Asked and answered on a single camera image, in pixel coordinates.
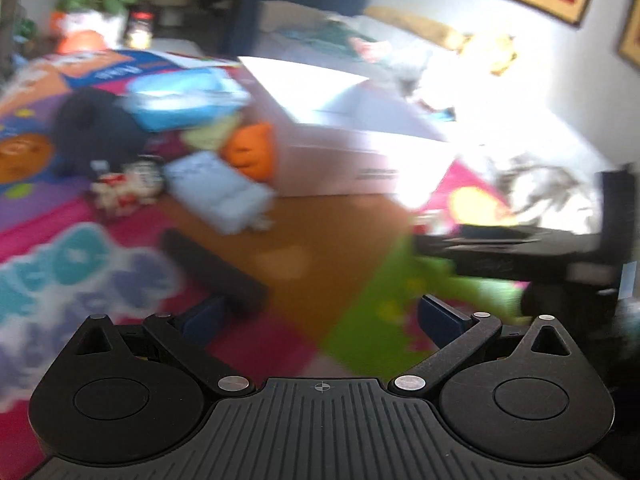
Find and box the light blue wipes pack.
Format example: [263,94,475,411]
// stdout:
[163,151,276,235]

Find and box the orange pumpkin toy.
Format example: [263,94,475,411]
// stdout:
[220,122,277,182]

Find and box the yellow green packet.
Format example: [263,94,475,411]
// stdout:
[180,113,242,152]

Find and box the blue tissue pack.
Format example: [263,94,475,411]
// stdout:
[119,67,250,133]

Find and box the black plush toy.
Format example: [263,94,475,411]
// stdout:
[50,87,151,180]

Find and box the colourful cartoon play mat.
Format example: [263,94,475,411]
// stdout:
[1,53,523,479]

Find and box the white cardboard box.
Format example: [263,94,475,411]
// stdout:
[238,55,501,212]

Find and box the grey sofa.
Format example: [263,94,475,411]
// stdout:
[250,0,472,82]

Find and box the glass jar red lid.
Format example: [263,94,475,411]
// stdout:
[125,10,153,50]

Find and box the orange round toy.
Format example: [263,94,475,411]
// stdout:
[55,30,108,55]

